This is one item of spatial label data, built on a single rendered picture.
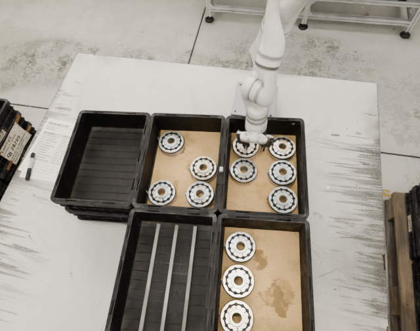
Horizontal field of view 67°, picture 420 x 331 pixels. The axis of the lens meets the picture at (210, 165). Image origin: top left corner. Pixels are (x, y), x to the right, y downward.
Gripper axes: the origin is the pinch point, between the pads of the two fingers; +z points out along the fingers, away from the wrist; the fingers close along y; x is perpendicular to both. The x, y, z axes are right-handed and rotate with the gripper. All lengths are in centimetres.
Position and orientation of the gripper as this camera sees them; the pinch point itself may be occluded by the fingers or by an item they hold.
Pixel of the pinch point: (254, 147)
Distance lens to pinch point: 122.8
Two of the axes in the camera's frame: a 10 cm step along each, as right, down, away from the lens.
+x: -2.1, 8.6, -4.7
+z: 0.8, 4.9, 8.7
